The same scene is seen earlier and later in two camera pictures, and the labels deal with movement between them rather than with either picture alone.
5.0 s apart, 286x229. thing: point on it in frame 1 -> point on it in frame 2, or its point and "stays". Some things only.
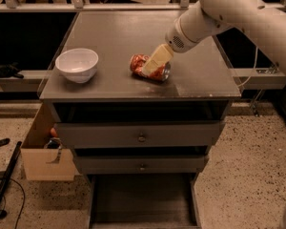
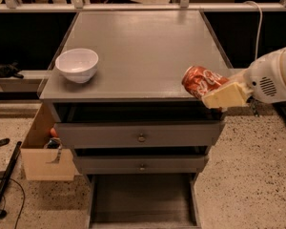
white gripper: (175, 39) -> (263, 76)
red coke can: (138, 62) -> (198, 81)
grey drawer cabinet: (141, 93) stays
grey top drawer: (138, 135) stays
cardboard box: (46, 164) stays
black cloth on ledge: (10, 70) stays
